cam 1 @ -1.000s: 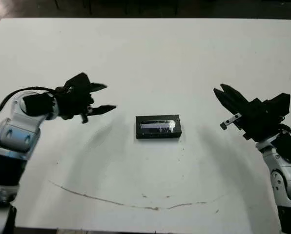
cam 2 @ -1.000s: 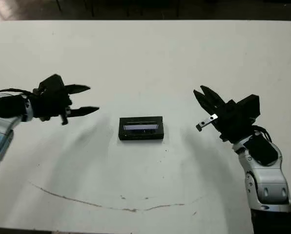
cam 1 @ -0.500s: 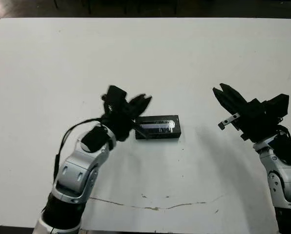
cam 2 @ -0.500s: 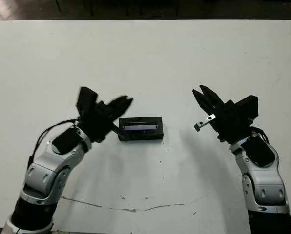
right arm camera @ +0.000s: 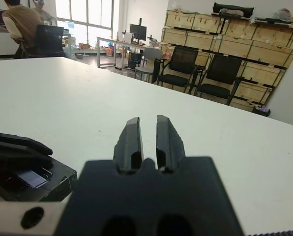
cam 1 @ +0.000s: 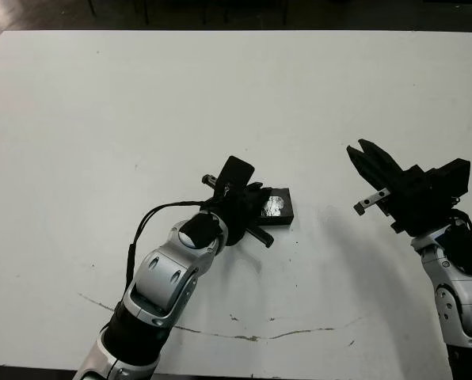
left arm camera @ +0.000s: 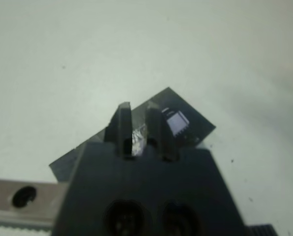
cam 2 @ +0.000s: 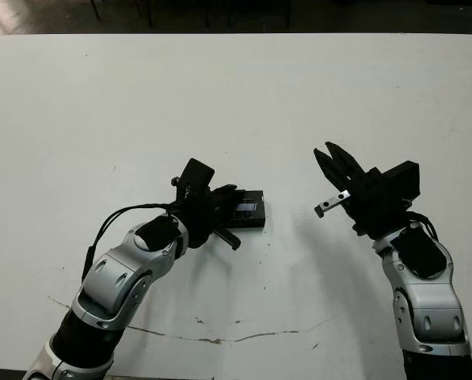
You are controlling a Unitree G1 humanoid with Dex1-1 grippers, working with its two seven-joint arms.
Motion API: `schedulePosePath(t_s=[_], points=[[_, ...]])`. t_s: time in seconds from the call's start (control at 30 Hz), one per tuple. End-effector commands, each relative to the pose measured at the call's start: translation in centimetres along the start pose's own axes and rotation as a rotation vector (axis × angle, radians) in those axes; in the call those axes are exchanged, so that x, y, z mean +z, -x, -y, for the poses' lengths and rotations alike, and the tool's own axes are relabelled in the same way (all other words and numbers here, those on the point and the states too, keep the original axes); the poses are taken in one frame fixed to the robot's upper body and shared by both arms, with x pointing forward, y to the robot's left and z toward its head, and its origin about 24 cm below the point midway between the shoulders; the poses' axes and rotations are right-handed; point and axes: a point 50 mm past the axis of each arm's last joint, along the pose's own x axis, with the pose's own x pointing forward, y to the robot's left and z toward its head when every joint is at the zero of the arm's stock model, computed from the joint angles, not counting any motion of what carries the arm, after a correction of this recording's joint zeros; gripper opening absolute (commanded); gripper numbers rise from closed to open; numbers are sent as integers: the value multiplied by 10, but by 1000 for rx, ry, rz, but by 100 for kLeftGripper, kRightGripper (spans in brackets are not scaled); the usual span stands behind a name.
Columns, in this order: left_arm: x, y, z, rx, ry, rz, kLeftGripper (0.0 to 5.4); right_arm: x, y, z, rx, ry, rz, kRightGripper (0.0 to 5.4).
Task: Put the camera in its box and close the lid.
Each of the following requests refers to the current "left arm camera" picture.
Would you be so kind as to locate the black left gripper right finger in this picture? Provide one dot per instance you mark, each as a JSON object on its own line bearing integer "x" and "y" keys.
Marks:
{"x": 161, "y": 135}

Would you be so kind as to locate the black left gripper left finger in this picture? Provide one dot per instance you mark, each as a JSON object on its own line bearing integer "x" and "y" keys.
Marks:
{"x": 123, "y": 130}

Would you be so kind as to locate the black printed box lid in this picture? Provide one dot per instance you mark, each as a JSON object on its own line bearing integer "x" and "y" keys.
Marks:
{"x": 198, "y": 127}

